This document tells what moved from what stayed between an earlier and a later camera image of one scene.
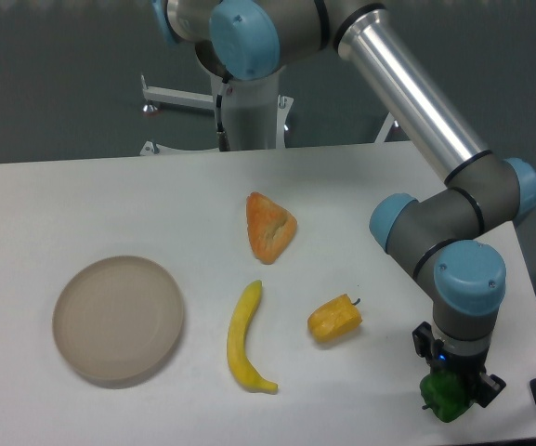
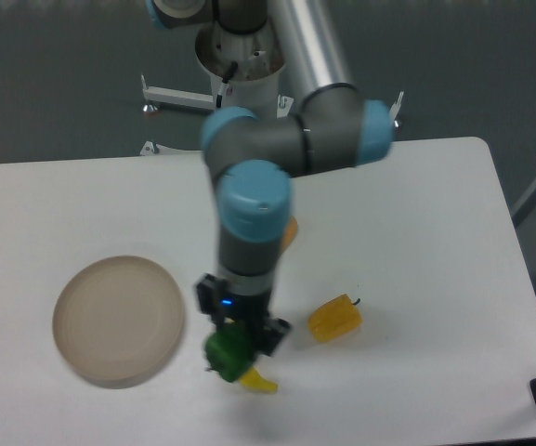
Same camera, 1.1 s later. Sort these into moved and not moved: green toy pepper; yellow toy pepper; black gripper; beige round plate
Moved: green toy pepper; black gripper
Not moved: yellow toy pepper; beige round plate
